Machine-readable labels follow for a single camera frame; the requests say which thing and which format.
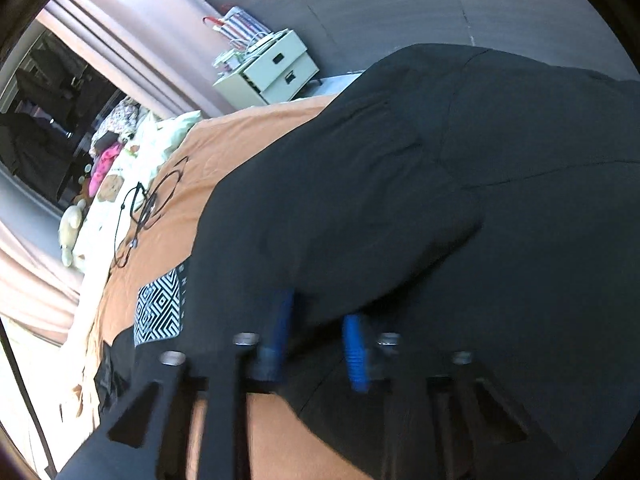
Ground thin black cable on bed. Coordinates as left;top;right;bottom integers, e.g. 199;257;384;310
114;156;190;267

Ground dark hanging clothes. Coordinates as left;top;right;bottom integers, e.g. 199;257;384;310
0;30;123;201

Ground cream bedside drawer cabinet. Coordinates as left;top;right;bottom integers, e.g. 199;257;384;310
214;29;321;111

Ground orange bed sheet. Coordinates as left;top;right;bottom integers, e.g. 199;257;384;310
60;94;391;480

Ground pink curtain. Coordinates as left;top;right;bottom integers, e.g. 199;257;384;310
0;220;83;346
35;0;241;121

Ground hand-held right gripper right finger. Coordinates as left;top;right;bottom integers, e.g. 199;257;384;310
342;312;581;480

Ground black garment with geometric patch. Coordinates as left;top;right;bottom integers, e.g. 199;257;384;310
92;267;191;416

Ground pale printed quilt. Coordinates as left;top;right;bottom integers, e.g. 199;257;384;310
70;110;203;276

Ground striped bag with red handles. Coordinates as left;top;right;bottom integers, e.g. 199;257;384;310
202;6;273;46

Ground cream plush toy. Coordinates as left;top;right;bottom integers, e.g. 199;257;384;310
57;199;88;268

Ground floral cloth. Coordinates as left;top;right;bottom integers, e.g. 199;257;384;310
92;97;141;143

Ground pink cloth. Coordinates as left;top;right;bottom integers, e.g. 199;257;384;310
87;142;123;198

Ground small printed box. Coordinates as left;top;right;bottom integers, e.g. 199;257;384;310
214;51;247;77

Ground large black garment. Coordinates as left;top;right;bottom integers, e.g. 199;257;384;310
180;44;640;480

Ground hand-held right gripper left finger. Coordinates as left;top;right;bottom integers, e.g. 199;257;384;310
55;290;296;480

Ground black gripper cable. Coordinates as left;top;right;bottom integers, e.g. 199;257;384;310
0;317;58;478

